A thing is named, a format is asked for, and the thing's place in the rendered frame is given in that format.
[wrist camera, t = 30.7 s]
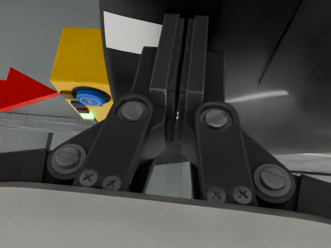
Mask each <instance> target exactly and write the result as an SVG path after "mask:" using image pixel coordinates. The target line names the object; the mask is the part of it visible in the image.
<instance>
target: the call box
mask: <svg viewBox="0 0 331 248"><path fill-rule="evenodd" d="M50 82H51V83H52V84H53V86H54V87H55V88H56V89H57V90H58V91H59V92H60V91H70V92H72V93H73V94H74V95H75V97H76V95H77V91H79V90H91V91H95V92H98V93H101V94H102V95H104V96H105V103H104V105H103V107H102V106H89V105H85V107H87V108H88V109H89V110H90V113H92V114H93V116H94V118H96V120H97V121H98V122H100V121H102V120H104V119H105V118H106V116H107V114H108V112H109V110H110V108H111V106H112V104H113V100H112V96H111V92H110V88H109V83H108V78H107V73H106V67H105V61H104V54H103V46H102V37H101V29H92V28H75V27H64V28H63V30H62V34H61V38H60V42H59V45H58V49H57V53H56V57H55V61H54V65H53V69H52V73H51V77H50ZM66 100H67V101H68V102H69V104H70V105H71V106H72V104H71V100H74V99H66ZM75 100H77V99H75ZM77 101H78V100H77ZM72 107H73V106H72ZM73 108H74V107H73ZM74 109H75V110H76V108H74ZM76 112H77V113H78V111H77V110H76ZM78 114H79V115H80V116H81V113H78ZM81 117H82V116H81ZM82 118H83V117H82ZM83 119H84V120H85V118H83Z"/></svg>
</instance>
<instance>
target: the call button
mask: <svg viewBox="0 0 331 248"><path fill-rule="evenodd" d="M76 99H77V100H78V101H79V102H80V103H82V104H83V105H89V106H102V107H103V105H104V103H105V96H104V95H102V94H101V93H98V92H95V91H91V90H79V91H77V95H76Z"/></svg>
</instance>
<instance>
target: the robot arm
mask: <svg viewBox="0 0 331 248"><path fill-rule="evenodd" d="M208 18H209V16H203V15H195V18H194V19H189V21H188V29H187V36H186V44H185V52H184V59H183V42H184V18H179V14H171V13H165V16H164V21H163V26H162V30H161V35H160V40H159V44H158V47H151V46H144V47H143V49H142V52H141V56H140V60H139V64H138V68H137V72H136V75H135V79H134V83H133V87H132V92H131V93H130V94H125V95H123V96H121V97H119V98H118V99H116V100H115V102H114V103H113V104H112V106H111V108H110V110H109V112H108V114H107V116H106V118H105V119H104V120H102V121H100V122H99V123H97V124H95V125H93V126H92V127H90V128H88V129H86V130H85V131H83V132H81V133H79V134H77V135H76V136H74V137H72V138H70V139H69V140H67V141H65V142H63V143H62V144H60V145H59V146H57V147H56V148H55V149H54V150H49V151H48V150H47V148H42V149H33V150H23V151H14V152H5V153H0V248H331V183H329V182H325V181H322V180H319V179H316V178H313V177H310V176H306V175H303V174H301V175H300V176H297V175H294V174H292V173H291V172H290V171H289V170H288V169H287V168H286V167H285V166H284V165H283V164H282V163H281V162H279V161H278V160H277V159H276V158H275V157H274V156H273V155H271V154H270V153H269V152H268V151H267V150H266V149H264V148H263V147H262V146H261V145H260V144H259V143H257V142H256V141H255V140H254V139H253V138H252V137H251V136H249V135H248V134H247V133H246V132H245V131H244V130H242V129H241V126H240V121H239V117H238V114H237V111H236V110H235V109H234V108H233V107H232V106H231V105H229V104H228V103H226V102H225V52H221V51H207V50H206V49H207V34H208ZM178 104H179V113H178V139H177V142H178V143H182V153H183V154H184V155H185V156H186V157H187V158H188V160H189V161H190V174H191V186H192V199H189V198H180V197H171V196H162V195H153V194H145V193H146V190H147V187H148V184H149V181H150V178H151V175H152V172H153V169H154V166H155V163H156V159H157V156H158V155H159V154H161V153H162V152H164V151H165V149H167V146H168V142H173V140H174V132H175V124H176V117H177V109H178Z"/></svg>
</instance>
